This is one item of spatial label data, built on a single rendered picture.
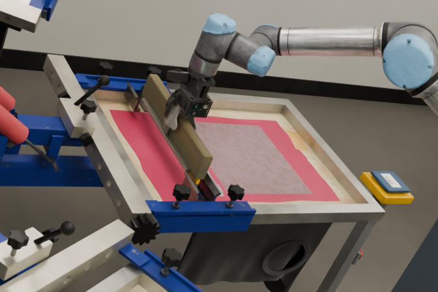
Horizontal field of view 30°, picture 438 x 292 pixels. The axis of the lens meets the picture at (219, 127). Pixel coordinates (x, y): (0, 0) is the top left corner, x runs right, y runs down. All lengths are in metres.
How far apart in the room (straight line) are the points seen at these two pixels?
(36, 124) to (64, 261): 0.48
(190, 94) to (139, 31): 2.44
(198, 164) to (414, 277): 0.68
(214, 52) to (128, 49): 2.54
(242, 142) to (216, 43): 0.53
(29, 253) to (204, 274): 0.85
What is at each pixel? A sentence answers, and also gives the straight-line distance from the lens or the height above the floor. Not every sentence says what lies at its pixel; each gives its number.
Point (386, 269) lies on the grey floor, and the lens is 4.13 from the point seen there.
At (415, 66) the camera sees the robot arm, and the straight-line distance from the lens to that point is 1.91.
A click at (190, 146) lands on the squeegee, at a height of 1.07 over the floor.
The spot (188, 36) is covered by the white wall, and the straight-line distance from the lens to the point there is 4.69.
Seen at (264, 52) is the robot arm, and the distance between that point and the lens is 2.03.
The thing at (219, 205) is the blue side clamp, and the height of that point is 1.00.
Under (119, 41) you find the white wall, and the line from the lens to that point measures 4.52.
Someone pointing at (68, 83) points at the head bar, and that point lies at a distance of 2.26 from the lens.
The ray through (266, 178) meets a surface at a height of 0.96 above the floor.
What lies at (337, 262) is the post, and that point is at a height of 0.61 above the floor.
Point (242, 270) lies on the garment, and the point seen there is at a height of 0.69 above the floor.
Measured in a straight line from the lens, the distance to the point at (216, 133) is 2.47.
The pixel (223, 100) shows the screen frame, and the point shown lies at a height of 0.99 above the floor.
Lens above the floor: 2.13
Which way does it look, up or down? 28 degrees down
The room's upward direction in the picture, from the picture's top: 24 degrees clockwise
